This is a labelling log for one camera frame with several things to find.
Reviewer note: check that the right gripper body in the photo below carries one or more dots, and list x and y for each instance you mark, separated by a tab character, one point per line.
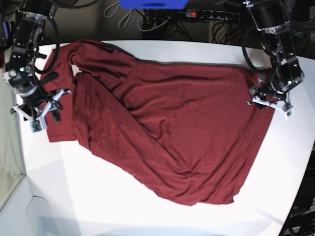
35	105

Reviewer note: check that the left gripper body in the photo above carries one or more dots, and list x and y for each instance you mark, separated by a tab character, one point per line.
266	93

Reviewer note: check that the dark red t-shirt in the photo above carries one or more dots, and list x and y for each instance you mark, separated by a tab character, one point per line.
183	130

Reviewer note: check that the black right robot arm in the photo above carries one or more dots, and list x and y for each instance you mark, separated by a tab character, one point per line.
21	74

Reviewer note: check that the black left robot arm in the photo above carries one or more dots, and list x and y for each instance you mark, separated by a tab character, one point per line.
271	20

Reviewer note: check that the green cloth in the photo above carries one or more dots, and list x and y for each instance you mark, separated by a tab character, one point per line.
12	167

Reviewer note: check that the black power strip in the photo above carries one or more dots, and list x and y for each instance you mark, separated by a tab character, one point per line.
213	15

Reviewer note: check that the blue box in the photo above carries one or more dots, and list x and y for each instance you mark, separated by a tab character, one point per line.
153	4

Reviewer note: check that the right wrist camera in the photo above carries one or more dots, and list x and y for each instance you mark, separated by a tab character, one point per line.
38	125

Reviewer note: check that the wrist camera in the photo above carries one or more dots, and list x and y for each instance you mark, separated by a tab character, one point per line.
287	113
38	125

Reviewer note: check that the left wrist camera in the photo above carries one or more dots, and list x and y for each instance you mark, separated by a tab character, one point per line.
287	113

